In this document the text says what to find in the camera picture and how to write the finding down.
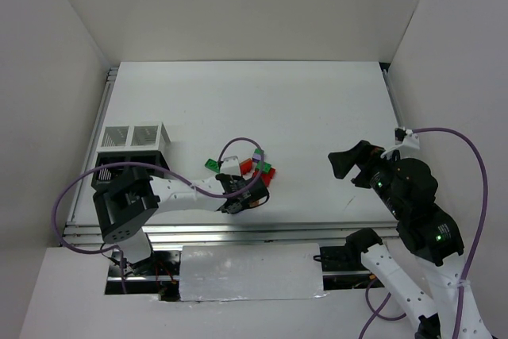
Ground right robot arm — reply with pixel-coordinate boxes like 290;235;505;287
328;141;493;338

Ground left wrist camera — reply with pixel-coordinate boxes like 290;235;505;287
220;156;241;176

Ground silver tape sheet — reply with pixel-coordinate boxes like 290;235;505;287
179;243;326;302

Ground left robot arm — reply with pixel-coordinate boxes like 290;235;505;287
93;167;270;275

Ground white slatted container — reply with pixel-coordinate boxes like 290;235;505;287
96;121;171;153

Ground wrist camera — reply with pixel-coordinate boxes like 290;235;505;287
381;127;420;160
220;156;241;176

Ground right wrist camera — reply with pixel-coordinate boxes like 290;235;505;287
381;127;420;160

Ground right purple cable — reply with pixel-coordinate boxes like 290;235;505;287
356;126;489;339

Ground black slatted container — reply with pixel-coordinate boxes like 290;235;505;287
90;150;171;187

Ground green square lego brick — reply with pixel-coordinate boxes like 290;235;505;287
258;162;272;174

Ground green and purple lego stack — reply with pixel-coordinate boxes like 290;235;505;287
252;148;264;163

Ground aluminium frame rail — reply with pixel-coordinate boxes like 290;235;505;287
63;222;398;246

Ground red curved lego brick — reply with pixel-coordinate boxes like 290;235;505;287
240;158;254;175

